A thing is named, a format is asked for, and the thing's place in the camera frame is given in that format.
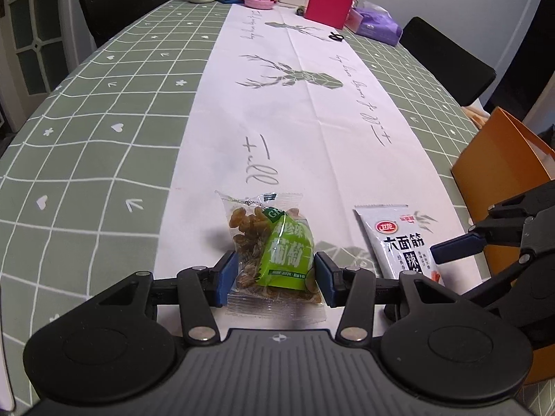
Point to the pink cube box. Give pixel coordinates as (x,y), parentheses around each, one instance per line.
(332,13)

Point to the grey spicy strip packet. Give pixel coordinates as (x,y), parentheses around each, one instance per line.
(397,242)

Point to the purple tissue pack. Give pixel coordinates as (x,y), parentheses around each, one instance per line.
(373,21)

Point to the orange cardboard box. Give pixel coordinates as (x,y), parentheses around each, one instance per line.
(503,160)

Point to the green checkered tablecloth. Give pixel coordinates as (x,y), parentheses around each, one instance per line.
(122,167)

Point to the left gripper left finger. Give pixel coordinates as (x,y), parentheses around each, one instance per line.
(200,290)

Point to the black chair right side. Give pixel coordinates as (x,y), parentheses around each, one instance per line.
(462,74)

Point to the door with glass panes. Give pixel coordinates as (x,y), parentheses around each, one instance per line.
(33,60)

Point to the green raisin snack bag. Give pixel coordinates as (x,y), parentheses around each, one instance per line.
(275,247)

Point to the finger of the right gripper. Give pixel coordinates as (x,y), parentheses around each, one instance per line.
(455,246)

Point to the black binder clip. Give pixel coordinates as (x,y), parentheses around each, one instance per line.
(336,37)

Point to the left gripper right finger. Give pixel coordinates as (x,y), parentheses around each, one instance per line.
(351,290)

